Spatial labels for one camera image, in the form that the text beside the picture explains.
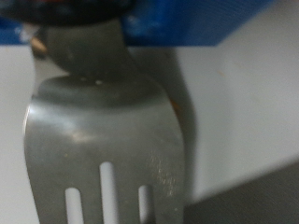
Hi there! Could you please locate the metal spatula with blue block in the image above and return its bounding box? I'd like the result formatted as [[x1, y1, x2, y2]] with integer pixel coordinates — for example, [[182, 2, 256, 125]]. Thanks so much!
[[0, 0, 275, 224]]

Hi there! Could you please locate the silver toaster oven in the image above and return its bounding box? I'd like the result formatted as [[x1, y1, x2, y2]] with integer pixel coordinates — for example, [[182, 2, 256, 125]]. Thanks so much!
[[0, 0, 299, 224]]

